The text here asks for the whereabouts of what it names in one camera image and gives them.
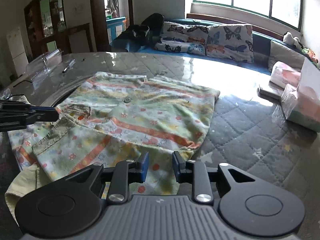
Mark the butterfly pillow left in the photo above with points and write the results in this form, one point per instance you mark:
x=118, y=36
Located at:
x=181, y=38

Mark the wooden framed white board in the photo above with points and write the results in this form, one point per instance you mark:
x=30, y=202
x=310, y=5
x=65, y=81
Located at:
x=78, y=40

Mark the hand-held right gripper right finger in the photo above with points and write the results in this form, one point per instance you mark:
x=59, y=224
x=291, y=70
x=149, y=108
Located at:
x=178, y=167

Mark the wooden glass display cabinet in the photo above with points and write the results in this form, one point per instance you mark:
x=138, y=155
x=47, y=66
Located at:
x=47, y=17

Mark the white refrigerator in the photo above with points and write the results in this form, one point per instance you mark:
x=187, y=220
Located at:
x=17, y=52

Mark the black jacket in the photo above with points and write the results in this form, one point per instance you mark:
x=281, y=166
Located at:
x=153, y=23

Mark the flat grey book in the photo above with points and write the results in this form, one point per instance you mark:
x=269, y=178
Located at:
x=270, y=92

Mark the hanging clothes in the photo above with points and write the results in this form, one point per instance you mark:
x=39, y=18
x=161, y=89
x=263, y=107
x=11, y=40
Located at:
x=113, y=3

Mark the green patterned pants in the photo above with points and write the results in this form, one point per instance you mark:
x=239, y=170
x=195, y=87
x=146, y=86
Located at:
x=150, y=110

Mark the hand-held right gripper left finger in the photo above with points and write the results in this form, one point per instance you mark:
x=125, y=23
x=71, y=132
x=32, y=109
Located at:
x=144, y=166

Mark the pink green tissue pack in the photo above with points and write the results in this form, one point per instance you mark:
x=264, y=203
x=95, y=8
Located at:
x=302, y=110

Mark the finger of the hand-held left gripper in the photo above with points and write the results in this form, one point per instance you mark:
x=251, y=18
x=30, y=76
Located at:
x=37, y=108
x=30, y=120

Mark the butterfly print pillow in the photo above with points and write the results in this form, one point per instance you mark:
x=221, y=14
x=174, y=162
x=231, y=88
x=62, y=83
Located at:
x=228, y=42

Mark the panda plush toy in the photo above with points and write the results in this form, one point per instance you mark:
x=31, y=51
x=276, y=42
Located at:
x=292, y=39

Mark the pink plush toy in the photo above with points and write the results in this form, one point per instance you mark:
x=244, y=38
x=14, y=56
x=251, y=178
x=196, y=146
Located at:
x=311, y=54

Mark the pink tissue roll pack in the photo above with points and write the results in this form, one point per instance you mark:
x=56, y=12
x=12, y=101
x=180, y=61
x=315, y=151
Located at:
x=285, y=76

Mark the white paper card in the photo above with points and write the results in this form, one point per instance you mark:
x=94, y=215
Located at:
x=311, y=72

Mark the blue sofa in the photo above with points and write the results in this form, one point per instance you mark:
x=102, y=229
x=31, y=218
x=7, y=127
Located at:
x=260, y=45

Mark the black bag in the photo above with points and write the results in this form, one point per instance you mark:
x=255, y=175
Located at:
x=137, y=36

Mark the grey quilted star tablecloth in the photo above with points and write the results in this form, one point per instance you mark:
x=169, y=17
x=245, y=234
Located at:
x=250, y=130

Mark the blue cabinet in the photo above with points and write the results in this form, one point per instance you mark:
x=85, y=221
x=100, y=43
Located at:
x=115, y=28

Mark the grey pillow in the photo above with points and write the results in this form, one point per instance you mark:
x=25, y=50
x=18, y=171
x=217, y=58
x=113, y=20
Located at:
x=285, y=56

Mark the clear plastic container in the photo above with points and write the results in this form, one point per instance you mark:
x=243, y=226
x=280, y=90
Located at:
x=45, y=65

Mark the dark wooden door frame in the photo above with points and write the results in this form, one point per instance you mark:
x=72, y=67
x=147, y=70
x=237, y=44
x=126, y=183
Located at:
x=96, y=17

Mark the black silver pen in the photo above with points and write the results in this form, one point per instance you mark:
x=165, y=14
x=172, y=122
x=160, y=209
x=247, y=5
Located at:
x=68, y=66

